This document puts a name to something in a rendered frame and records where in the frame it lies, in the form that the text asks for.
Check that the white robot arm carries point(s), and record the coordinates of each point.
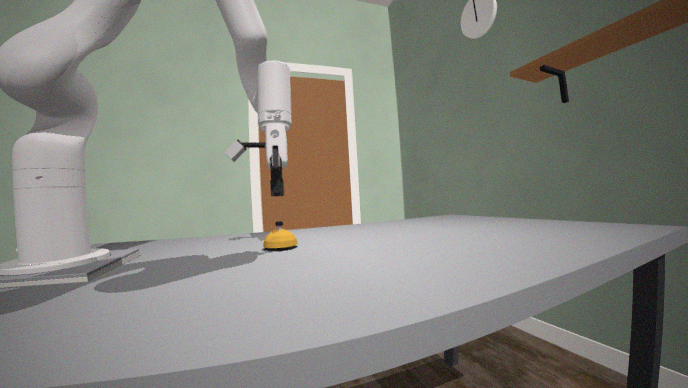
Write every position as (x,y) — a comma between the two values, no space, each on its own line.
(38,68)

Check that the gold dome bell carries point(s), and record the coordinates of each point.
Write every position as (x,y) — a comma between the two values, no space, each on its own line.
(280,240)

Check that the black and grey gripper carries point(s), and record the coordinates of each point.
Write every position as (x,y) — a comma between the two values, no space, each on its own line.
(279,143)

